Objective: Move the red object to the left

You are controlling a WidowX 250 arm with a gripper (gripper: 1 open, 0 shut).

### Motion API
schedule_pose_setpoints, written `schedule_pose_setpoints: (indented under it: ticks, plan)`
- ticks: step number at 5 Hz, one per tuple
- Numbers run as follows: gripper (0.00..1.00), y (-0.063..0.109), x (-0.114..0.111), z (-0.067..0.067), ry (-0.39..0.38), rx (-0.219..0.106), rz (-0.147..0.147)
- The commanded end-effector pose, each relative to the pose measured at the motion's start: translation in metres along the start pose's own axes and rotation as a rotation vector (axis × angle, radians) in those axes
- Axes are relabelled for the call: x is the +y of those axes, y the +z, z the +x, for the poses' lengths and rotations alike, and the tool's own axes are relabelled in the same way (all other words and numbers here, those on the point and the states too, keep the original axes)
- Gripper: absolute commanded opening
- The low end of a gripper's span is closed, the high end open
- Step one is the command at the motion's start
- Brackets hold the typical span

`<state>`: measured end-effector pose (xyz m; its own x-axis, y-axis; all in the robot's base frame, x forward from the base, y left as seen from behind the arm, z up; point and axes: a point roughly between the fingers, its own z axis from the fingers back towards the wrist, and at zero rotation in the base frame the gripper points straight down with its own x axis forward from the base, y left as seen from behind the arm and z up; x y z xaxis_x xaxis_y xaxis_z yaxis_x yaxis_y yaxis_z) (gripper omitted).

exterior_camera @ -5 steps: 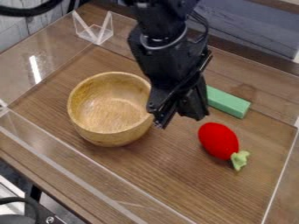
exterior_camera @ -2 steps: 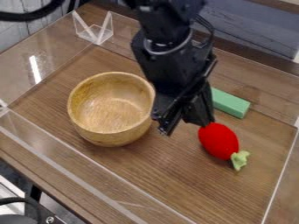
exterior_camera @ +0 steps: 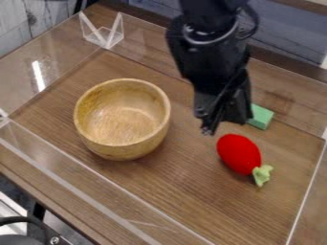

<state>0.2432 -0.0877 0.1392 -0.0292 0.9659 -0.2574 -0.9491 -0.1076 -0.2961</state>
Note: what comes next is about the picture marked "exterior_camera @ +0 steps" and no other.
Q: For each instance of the clear acrylic tray wall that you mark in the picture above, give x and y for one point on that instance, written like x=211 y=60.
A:
x=99 y=208

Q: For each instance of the wooden bowl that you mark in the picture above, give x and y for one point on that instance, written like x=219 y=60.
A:
x=121 y=118

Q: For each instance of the black table leg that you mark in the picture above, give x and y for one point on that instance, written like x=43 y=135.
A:
x=39 y=211

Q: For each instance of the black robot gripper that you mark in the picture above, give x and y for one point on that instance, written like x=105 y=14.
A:
x=215 y=68

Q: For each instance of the green rectangular block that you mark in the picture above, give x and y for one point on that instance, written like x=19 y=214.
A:
x=262 y=117

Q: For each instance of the red plush strawberry toy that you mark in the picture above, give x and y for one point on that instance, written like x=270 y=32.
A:
x=242 y=157

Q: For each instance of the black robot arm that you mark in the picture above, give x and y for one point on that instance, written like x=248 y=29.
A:
x=212 y=21

